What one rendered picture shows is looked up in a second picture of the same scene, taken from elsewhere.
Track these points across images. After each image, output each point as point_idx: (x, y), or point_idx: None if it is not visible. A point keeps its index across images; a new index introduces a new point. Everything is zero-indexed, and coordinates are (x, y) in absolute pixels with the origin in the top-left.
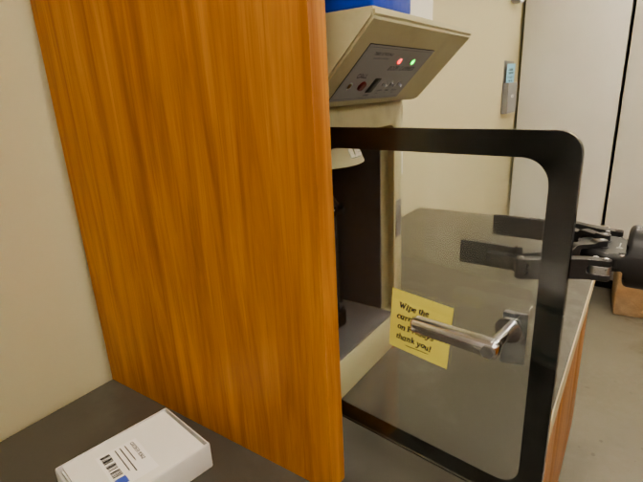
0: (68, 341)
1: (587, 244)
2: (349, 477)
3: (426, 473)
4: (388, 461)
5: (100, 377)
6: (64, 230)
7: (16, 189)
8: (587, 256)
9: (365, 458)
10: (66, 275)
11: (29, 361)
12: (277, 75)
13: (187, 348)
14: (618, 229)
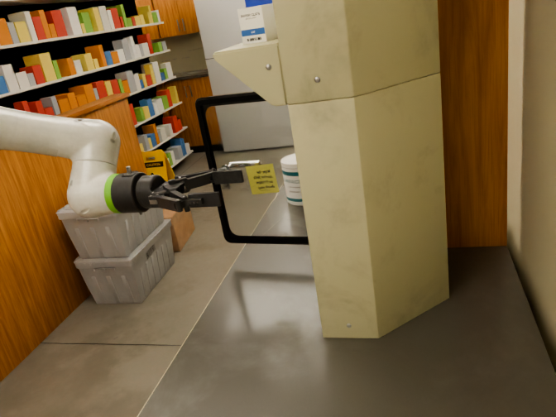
0: (515, 198)
1: (179, 178)
2: (309, 252)
3: (274, 264)
4: (294, 262)
5: (518, 240)
6: (520, 125)
7: (515, 85)
8: (184, 175)
9: (304, 260)
10: (518, 155)
11: (510, 189)
12: None
13: None
14: (150, 195)
